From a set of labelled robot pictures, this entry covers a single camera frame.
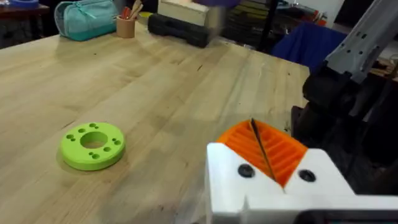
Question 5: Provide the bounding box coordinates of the left gripper white and orange right finger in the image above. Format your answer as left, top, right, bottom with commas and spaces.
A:
251, 118, 356, 196

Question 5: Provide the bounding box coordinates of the left gripper white and orange left finger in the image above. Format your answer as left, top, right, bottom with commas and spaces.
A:
206, 119, 286, 224

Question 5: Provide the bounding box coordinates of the blue cloth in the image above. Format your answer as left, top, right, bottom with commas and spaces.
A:
269, 21, 348, 74

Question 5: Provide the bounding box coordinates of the green disc with holes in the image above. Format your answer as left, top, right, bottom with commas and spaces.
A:
59, 121, 126, 172

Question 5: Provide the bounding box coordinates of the black tool case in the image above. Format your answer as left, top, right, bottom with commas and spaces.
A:
147, 12, 216, 49

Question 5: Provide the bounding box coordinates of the white box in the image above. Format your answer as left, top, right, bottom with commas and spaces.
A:
157, 0, 226, 29

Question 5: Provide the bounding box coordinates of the tan cup with utensils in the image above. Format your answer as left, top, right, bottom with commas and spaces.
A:
116, 0, 145, 39

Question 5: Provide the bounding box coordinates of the teal zip bag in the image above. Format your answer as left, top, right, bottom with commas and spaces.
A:
54, 0, 119, 42

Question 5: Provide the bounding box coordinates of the dark side table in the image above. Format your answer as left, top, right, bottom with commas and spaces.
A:
0, 4, 51, 50

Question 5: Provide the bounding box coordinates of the blue tape roll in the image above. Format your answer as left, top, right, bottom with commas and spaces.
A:
9, 0, 40, 9

